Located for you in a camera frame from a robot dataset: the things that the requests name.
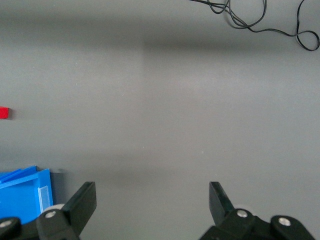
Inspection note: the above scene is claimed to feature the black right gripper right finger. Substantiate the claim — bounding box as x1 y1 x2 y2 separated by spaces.
198 181 316 240

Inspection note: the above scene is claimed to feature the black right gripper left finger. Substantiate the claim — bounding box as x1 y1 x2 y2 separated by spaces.
0 181 97 240

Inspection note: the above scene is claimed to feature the blue plastic storage bin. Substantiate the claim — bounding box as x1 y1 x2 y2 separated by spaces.
0 165 54 225

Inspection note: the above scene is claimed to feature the dark grey table mat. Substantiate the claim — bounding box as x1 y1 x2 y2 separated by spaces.
0 0 320 240

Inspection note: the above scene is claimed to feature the thin black loose cable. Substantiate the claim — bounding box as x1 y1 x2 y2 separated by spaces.
189 0 320 52

